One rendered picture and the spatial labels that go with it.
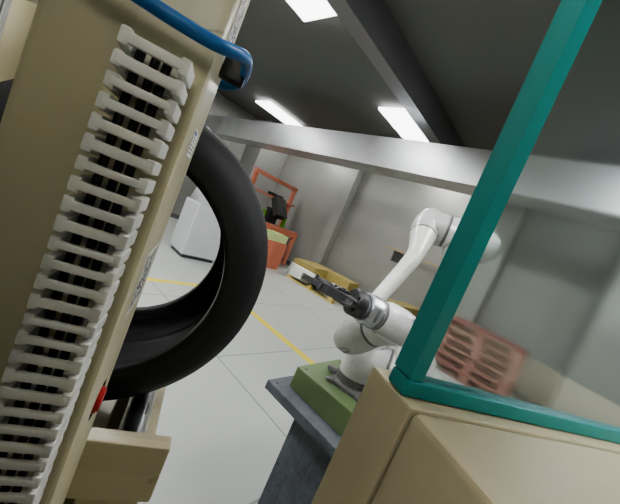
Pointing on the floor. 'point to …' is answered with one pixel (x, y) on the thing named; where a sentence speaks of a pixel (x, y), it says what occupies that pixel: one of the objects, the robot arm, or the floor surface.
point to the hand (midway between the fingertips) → (300, 273)
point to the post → (44, 92)
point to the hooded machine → (196, 230)
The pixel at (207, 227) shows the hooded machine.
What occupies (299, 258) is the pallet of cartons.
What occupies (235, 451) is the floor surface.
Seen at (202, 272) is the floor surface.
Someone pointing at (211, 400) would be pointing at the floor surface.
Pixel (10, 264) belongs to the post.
